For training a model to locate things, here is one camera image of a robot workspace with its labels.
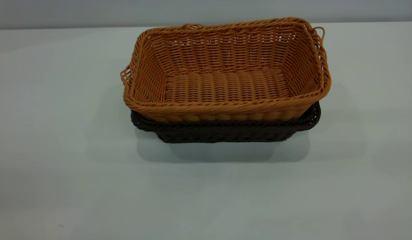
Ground black wicker basket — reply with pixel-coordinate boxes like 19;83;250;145
131;101;322;144

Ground orange wicker basket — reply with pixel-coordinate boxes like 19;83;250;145
120;17;332;123

